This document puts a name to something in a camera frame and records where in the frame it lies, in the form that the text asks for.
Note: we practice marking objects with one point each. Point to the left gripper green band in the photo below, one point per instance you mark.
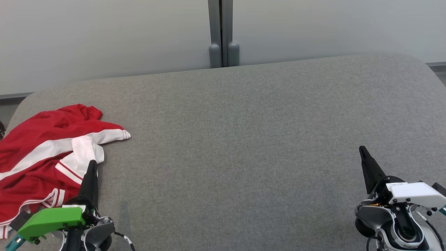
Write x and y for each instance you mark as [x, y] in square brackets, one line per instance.
[48, 219]

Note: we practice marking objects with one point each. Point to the grey double partition post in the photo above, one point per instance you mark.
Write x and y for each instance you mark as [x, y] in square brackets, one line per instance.
[227, 28]

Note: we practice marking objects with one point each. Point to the wrist black camera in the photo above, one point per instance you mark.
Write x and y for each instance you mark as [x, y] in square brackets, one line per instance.
[20, 220]
[440, 190]

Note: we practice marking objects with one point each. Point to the red white Bulls shirt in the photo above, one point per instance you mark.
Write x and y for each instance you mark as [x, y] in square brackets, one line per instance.
[41, 125]

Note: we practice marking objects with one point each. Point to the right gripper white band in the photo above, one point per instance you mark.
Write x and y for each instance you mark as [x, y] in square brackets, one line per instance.
[414, 193]

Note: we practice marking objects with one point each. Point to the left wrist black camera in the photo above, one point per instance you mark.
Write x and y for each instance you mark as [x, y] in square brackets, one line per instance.
[20, 220]

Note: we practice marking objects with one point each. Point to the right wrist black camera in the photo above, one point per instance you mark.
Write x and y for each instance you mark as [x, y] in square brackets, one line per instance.
[440, 190]

